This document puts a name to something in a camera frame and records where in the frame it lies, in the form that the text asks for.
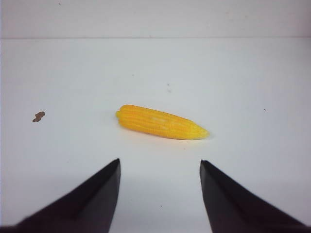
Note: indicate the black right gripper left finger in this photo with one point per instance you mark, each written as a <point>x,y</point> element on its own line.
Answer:
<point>89,208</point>

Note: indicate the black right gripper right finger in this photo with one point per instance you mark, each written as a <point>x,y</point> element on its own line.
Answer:
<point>231,208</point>

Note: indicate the yellow corn cob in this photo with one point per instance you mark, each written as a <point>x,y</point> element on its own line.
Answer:
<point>158,123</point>

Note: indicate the small brown crumb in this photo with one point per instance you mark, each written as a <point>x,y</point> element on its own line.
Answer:
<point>38,116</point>

